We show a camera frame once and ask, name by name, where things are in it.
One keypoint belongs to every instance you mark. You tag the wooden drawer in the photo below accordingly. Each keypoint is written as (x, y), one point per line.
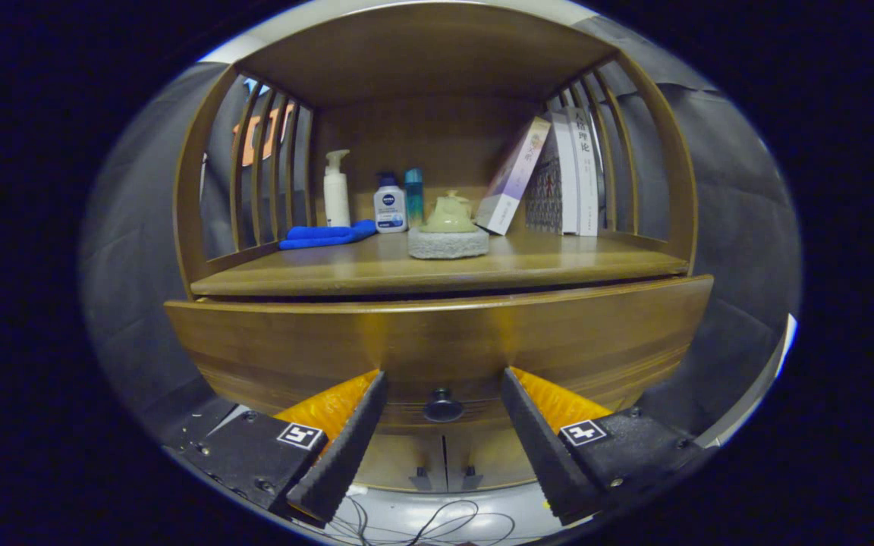
(293, 341)

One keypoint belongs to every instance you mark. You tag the blue cloth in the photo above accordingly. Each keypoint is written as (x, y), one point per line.
(323, 235)

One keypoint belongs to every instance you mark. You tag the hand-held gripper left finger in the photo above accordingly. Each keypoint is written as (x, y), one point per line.
(346, 455)

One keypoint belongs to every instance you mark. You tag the dark patterned book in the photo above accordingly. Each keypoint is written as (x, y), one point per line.
(543, 189)

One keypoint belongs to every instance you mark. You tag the slim teal bottle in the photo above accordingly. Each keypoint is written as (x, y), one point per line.
(414, 197)

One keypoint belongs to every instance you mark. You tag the wooden cabinet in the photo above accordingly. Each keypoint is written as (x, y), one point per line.
(422, 53)

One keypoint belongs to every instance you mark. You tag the white book black lettering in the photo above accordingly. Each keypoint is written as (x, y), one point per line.
(587, 171)

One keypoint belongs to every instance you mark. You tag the purple and white book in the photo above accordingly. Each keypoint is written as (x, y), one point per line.
(513, 178)

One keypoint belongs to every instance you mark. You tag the white pump bottle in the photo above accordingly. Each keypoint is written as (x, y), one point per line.
(337, 197)

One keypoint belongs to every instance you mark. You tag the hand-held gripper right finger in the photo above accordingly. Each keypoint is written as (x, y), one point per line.
(551, 455)

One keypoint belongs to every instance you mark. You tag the white blue-capped lotion bottle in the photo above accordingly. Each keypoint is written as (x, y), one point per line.
(390, 208)

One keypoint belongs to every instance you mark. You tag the wooden countertop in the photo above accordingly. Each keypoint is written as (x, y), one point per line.
(558, 262)

